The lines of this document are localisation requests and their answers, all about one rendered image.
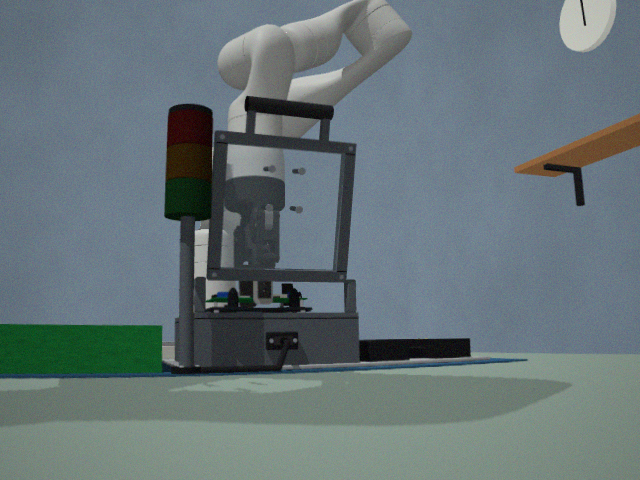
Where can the green circuit board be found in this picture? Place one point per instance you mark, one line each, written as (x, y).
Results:
(277, 298)

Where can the green bin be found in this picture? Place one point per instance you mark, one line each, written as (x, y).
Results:
(80, 349)

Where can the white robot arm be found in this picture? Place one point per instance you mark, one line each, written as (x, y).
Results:
(373, 28)

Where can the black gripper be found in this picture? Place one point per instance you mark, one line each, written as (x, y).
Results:
(261, 291)

